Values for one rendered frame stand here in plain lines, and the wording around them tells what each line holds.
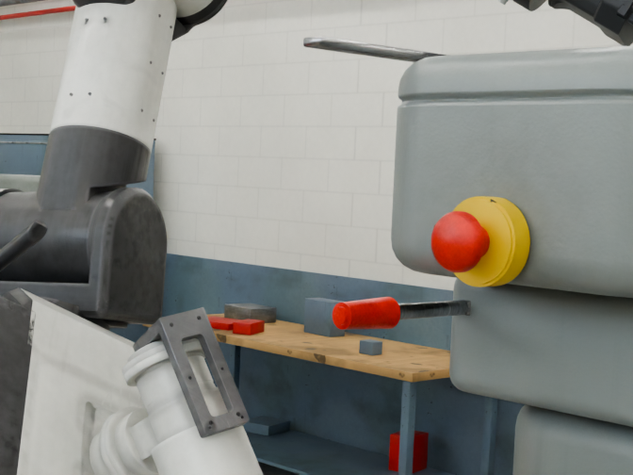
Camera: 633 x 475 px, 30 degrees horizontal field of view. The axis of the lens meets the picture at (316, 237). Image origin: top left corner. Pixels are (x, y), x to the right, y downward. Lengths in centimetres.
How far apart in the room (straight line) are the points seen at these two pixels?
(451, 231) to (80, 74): 41
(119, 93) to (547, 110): 41
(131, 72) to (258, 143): 669
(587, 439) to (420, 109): 28
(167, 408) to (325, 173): 645
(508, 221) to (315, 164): 656
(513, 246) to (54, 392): 35
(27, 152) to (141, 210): 773
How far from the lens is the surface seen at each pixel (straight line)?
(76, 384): 90
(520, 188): 79
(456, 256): 76
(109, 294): 97
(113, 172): 101
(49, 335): 91
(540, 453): 96
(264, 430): 718
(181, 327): 81
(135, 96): 104
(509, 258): 77
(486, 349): 93
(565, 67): 78
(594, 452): 93
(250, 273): 775
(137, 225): 100
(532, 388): 91
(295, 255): 744
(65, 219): 100
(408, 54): 90
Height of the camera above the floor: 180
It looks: 3 degrees down
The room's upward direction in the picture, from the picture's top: 3 degrees clockwise
